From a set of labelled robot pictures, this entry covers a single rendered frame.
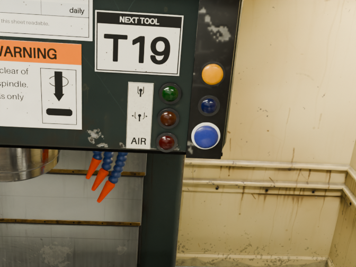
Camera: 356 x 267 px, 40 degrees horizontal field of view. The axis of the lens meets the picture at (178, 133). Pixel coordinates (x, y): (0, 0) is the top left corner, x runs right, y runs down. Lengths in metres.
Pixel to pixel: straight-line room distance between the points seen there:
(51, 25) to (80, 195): 0.88
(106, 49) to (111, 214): 0.90
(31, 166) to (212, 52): 0.37
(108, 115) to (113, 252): 0.94
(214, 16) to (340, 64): 1.23
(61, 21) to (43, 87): 0.08
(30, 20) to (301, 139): 1.38
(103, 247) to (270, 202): 0.73
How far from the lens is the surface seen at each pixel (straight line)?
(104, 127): 0.60
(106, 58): 0.57
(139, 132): 0.60
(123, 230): 1.45
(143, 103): 0.59
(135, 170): 1.34
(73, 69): 0.58
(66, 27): 0.57
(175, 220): 1.48
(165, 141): 0.60
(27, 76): 0.59
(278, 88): 1.72
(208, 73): 0.57
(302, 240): 2.06
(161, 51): 0.57
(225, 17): 0.57
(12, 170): 0.80
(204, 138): 0.60
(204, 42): 0.57
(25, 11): 0.58
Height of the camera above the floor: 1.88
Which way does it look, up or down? 23 degrees down
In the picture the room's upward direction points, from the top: 5 degrees clockwise
